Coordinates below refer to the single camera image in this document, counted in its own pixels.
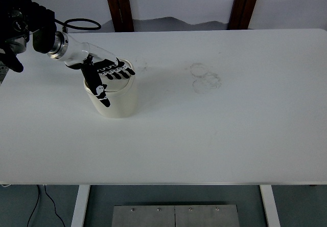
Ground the white table leg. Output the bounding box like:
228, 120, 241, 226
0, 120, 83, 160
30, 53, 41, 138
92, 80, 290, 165
71, 185, 91, 227
260, 185, 282, 227

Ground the cream plastic trash bin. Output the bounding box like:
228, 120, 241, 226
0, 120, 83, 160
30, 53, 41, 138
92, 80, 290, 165
83, 58, 139, 119

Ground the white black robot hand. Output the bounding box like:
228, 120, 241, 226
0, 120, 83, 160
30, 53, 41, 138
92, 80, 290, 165
60, 33, 136, 108

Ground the dark wooden frame post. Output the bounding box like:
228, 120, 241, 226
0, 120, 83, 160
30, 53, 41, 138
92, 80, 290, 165
103, 0, 135, 33
227, 0, 263, 31

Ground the grey metal plate with screws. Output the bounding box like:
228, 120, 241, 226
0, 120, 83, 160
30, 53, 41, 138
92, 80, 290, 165
111, 205, 241, 227

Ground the thin black floor cable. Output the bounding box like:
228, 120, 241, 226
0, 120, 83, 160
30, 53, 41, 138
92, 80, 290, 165
43, 185, 66, 227
26, 185, 41, 227

